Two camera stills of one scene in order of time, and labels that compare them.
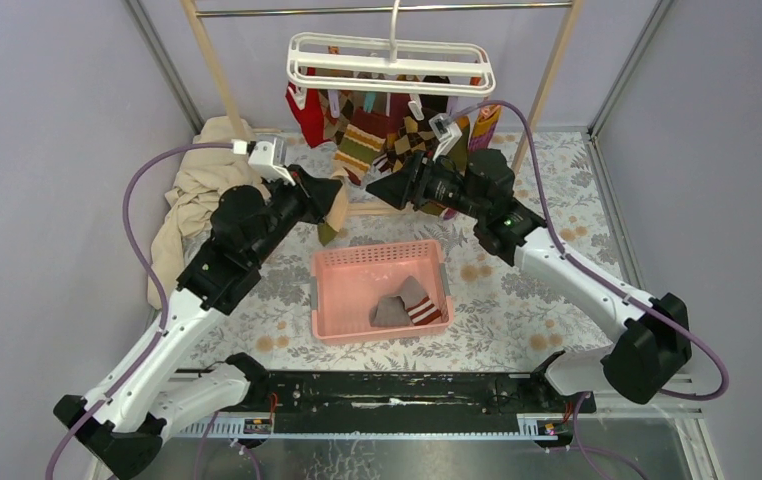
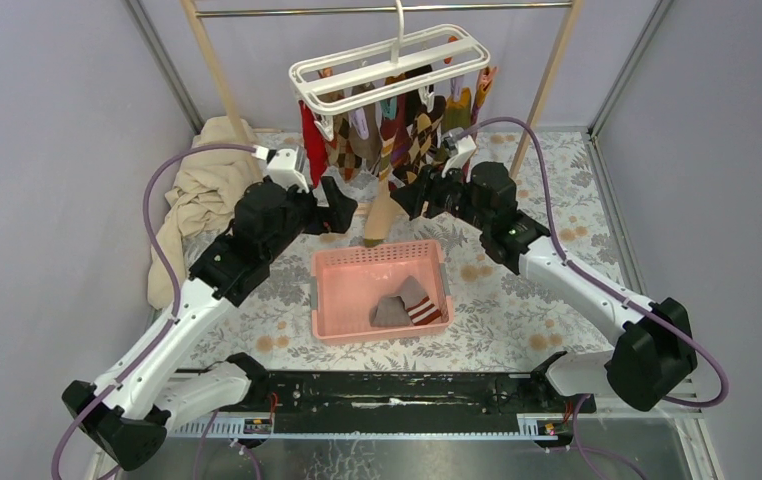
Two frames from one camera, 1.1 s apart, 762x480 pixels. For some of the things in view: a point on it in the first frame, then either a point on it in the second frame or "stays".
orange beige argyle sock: x=335 y=127 -> x=343 y=150
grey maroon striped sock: x=417 y=301 stays
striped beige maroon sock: x=357 y=146 -> x=387 y=216
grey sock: x=389 y=311 stays
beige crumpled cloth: x=202 y=178 stays
